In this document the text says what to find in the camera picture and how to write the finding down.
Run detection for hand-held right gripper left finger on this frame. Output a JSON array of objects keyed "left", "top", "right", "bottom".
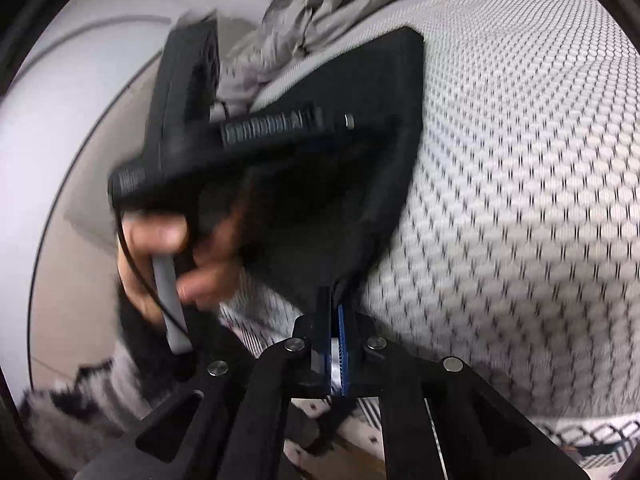
[{"left": 75, "top": 286, "right": 335, "bottom": 480}]

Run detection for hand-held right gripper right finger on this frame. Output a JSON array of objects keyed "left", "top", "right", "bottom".
[{"left": 336, "top": 302, "right": 590, "bottom": 480}]

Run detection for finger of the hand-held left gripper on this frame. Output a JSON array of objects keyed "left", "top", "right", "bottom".
[{"left": 220, "top": 102, "right": 357, "bottom": 150}]

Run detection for black pants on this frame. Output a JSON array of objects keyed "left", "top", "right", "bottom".
[{"left": 197, "top": 26, "right": 426, "bottom": 321}]

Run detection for person's left forearm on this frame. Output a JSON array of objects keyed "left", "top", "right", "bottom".
[{"left": 20, "top": 280, "right": 201, "bottom": 461}]

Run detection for person's left hand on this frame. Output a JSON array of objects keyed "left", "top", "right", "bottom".
[{"left": 117, "top": 209, "right": 247, "bottom": 333}]

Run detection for light grey crumpled cloth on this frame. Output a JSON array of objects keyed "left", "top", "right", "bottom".
[{"left": 217, "top": 0, "right": 401, "bottom": 111}]

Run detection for black and white patterned rug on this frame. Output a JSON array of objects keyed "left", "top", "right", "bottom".
[{"left": 217, "top": 292, "right": 640, "bottom": 480}]

